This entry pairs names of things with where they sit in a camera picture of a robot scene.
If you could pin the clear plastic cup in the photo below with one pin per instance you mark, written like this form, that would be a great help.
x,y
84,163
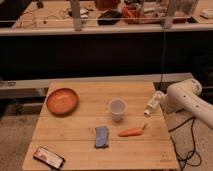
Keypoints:
x,y
117,108

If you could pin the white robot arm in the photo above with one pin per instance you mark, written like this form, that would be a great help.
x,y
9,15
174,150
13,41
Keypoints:
x,y
184,95

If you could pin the orange ceramic bowl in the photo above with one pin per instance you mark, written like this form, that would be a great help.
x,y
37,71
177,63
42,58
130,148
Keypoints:
x,y
62,101

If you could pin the blue sponge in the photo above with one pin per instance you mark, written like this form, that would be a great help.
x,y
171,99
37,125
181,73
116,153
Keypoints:
x,y
101,139

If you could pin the orange carrot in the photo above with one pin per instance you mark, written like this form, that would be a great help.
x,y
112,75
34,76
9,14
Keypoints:
x,y
137,131

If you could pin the black bag on bench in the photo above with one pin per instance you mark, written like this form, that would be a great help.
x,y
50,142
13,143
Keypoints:
x,y
109,17

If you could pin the orange tool on bench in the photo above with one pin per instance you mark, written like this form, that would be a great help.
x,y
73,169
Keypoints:
x,y
130,14

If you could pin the black smartphone with picture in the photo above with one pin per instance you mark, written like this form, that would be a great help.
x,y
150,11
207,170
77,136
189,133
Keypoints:
x,y
49,158

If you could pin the wooden workbench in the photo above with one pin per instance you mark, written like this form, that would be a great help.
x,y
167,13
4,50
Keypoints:
x,y
54,17

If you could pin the grey metal post left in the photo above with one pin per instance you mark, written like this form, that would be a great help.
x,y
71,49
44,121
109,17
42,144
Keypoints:
x,y
75,8

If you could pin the grey metal post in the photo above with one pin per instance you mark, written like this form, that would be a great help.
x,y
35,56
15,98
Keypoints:
x,y
75,8
168,19

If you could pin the grey metal post right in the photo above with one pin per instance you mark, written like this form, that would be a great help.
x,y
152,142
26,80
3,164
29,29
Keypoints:
x,y
168,19

